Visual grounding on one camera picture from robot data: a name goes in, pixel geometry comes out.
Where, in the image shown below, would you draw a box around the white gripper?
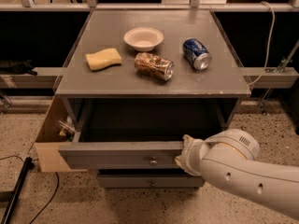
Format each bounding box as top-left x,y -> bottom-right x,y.
175,134 -> 210,176

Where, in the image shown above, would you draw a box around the grey top drawer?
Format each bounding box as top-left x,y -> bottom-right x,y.
59,98 -> 238,170

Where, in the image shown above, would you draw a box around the grey drawer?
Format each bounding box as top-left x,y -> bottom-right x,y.
97,175 -> 205,189
59,98 -> 238,170

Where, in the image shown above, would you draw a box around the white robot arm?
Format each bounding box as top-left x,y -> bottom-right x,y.
176,129 -> 299,219

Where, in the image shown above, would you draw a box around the grey drawer cabinet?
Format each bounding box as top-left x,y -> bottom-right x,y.
56,9 -> 250,175

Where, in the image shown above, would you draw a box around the grey bottom drawer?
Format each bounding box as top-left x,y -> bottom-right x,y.
97,175 -> 205,189

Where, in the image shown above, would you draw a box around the crushed brown can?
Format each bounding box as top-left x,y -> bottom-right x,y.
135,52 -> 174,81

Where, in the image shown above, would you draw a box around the blue soda can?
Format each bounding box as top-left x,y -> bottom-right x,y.
182,38 -> 212,70

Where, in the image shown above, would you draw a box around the crumpled trash in box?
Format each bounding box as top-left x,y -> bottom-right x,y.
59,117 -> 76,137

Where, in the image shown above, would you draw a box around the white paper bowl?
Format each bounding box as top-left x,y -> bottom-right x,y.
123,27 -> 164,52

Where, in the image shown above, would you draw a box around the yellow sponge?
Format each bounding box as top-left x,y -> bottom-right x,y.
85,48 -> 122,71

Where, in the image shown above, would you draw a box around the cardboard box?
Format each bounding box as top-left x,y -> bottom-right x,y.
35,97 -> 86,173

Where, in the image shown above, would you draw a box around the black bar on floor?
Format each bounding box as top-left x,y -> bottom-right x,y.
0,157 -> 35,224

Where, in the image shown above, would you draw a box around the metal railing frame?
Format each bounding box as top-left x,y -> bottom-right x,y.
0,0 -> 299,12

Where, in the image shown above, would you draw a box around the black floor cable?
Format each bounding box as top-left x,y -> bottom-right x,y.
0,154 -> 61,224

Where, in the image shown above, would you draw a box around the white hanging cable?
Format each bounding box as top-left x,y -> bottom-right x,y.
248,0 -> 277,88

